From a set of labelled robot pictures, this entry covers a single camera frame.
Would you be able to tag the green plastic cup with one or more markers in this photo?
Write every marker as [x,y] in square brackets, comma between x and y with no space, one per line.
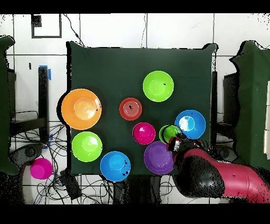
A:
[170,132]

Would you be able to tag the pink plastic bowl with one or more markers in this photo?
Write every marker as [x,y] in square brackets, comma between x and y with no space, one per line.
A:
[144,133]

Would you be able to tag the red-orange plastic bowl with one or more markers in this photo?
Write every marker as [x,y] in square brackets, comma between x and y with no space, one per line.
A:
[130,109]

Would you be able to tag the blue plastic bowl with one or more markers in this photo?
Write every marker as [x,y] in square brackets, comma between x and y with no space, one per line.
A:
[115,166]
[196,126]

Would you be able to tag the large orange plastic bowl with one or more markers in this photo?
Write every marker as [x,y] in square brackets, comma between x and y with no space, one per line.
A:
[81,108]

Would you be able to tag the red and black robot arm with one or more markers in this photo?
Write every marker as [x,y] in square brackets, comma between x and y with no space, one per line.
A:
[211,175]

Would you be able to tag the purple plastic bowl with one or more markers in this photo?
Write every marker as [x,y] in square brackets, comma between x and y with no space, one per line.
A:
[158,158]

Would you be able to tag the dark grey chair base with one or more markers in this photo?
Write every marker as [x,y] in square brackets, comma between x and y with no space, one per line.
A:
[228,153]
[29,152]

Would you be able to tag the green plastic bowl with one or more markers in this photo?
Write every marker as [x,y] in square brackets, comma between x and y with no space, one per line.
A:
[158,86]
[87,146]

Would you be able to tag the black cabinet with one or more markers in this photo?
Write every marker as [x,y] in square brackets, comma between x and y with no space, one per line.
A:
[231,99]

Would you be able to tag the green cloth side table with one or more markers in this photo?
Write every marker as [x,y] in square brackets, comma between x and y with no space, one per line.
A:
[253,105]
[4,105]

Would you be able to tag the dark green table cloth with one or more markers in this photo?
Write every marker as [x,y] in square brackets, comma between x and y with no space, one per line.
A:
[126,59]

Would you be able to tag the black power brick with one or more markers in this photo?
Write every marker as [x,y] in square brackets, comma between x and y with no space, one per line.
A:
[70,186]

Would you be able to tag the pink plastic cup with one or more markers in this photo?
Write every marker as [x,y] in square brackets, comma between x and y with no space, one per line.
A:
[41,169]

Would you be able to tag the blue tape strip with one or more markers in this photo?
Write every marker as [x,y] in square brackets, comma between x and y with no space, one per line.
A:
[49,75]

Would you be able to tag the white round stool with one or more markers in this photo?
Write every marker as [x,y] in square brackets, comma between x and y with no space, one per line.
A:
[28,190]

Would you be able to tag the black stand frame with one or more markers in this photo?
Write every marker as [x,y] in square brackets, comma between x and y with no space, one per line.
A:
[43,95]
[214,105]

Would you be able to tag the black square floor frame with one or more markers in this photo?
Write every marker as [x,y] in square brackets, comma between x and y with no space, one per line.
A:
[36,21]

